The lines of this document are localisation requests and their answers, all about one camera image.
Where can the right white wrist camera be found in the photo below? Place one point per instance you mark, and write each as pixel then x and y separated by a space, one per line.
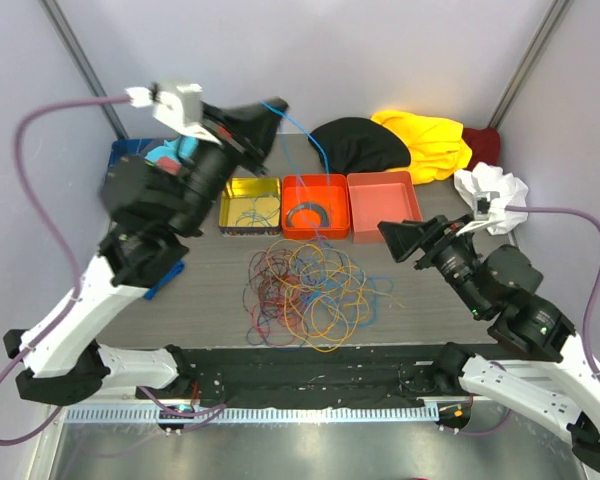
pixel 487 211

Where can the left aluminium frame post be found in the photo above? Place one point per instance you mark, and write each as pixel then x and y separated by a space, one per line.
pixel 69 39

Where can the orange square tray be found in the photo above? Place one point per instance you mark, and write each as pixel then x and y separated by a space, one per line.
pixel 315 205

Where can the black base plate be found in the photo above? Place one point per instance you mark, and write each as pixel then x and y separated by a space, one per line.
pixel 354 377

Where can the royal blue cloth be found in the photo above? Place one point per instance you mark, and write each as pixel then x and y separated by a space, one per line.
pixel 176 270

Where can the white slotted cable duct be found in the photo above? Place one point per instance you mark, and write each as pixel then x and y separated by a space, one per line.
pixel 147 413

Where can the aluminium frame post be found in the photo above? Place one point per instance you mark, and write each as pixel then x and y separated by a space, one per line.
pixel 556 13
pixel 69 39

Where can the salmon pink cloth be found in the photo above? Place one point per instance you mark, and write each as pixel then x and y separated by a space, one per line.
pixel 169 165

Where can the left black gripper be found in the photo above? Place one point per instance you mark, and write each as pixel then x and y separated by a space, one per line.
pixel 246 133

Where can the cyan cloth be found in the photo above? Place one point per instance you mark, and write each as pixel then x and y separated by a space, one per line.
pixel 177 149

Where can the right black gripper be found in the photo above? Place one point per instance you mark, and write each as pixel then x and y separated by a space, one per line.
pixel 428 236

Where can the dark red cloth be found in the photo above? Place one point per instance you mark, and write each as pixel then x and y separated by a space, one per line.
pixel 485 145

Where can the white cloth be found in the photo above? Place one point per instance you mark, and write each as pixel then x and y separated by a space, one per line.
pixel 485 178

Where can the salmon pink square tray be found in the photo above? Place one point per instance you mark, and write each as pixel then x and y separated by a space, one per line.
pixel 380 196

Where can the right aluminium frame post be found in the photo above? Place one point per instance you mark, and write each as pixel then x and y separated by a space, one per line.
pixel 556 13

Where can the blue plaid cloth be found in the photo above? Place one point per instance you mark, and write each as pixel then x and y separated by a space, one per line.
pixel 139 147

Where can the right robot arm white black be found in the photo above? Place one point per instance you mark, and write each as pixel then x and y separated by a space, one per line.
pixel 501 289

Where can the yellow cloth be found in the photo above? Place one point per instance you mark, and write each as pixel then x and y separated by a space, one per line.
pixel 436 145

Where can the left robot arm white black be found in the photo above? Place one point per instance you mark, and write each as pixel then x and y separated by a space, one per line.
pixel 152 211

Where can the gold tin box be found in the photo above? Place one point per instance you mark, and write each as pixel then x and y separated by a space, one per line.
pixel 251 207

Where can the black cloth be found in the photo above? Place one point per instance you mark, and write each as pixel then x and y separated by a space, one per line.
pixel 358 145

